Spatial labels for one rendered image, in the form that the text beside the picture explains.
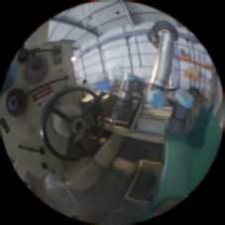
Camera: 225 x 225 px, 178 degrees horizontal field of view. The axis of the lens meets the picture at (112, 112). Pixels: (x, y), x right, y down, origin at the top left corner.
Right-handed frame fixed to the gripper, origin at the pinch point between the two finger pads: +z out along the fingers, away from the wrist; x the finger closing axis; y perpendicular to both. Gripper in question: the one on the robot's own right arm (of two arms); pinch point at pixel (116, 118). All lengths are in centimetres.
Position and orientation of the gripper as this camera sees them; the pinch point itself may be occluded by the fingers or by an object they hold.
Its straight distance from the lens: 51.8
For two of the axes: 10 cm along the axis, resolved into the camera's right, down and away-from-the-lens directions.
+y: 8.9, 4.1, -1.9
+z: -2.6, 8.1, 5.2
